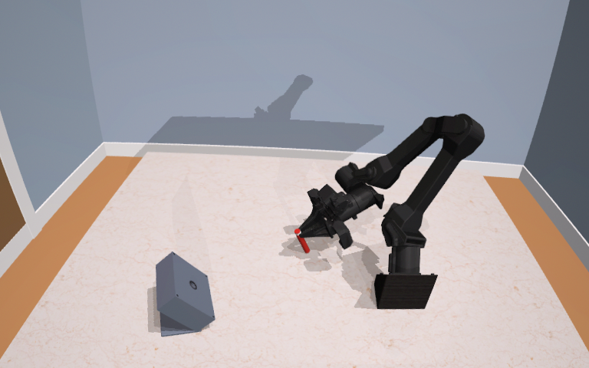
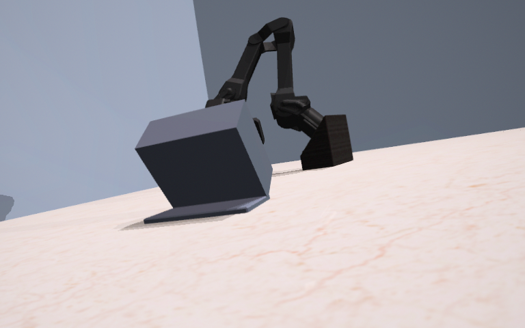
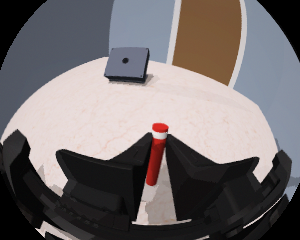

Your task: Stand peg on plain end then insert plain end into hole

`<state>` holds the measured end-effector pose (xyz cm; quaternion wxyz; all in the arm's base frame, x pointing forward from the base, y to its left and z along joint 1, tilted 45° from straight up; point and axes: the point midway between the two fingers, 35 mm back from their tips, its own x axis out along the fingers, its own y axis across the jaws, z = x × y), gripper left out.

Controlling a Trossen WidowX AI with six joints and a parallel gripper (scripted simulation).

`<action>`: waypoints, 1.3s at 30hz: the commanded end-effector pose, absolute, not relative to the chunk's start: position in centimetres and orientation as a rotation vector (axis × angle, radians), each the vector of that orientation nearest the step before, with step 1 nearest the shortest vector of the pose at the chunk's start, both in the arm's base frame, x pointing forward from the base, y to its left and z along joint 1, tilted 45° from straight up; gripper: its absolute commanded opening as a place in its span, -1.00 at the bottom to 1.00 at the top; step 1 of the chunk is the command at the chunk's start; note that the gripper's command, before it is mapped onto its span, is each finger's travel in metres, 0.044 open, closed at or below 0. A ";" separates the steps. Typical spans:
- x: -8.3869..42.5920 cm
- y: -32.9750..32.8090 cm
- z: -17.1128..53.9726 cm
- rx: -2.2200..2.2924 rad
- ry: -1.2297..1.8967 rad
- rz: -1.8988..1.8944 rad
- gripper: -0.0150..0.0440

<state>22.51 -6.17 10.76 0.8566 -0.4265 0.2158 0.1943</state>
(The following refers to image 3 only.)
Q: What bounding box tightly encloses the red peg with white band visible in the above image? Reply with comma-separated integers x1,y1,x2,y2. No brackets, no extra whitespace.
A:
146,123,169,187

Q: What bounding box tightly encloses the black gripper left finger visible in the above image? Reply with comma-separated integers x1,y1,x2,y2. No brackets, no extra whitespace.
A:
55,132,153,221

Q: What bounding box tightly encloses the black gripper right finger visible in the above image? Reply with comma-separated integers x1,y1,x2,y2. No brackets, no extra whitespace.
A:
165,133,259,221

